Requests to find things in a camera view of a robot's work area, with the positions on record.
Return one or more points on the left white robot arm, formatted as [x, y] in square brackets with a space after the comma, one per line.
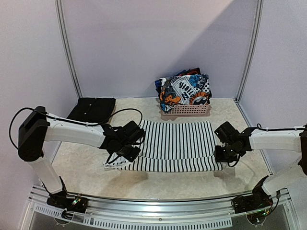
[41, 126]

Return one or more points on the folded black shirt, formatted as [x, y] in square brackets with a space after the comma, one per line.
[93, 110]

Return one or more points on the pink plastic laundry basket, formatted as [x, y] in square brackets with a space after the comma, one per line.
[185, 110]

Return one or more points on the aluminium front rail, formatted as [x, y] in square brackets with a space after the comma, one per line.
[215, 213]

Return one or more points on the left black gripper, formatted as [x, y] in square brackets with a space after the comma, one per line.
[132, 156]

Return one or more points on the colourful printed clothes pile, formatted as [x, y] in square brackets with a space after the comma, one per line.
[187, 88]

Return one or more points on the right aluminium frame post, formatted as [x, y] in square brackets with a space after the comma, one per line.
[251, 50]

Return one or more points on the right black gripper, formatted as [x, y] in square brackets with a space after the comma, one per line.
[220, 155]

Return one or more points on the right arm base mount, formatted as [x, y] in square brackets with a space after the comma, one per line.
[257, 206]

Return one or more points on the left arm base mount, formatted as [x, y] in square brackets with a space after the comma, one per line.
[69, 204]

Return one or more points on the black white striped tank top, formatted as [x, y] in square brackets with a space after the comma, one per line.
[173, 148]

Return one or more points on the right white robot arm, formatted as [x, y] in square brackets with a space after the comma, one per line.
[236, 144]

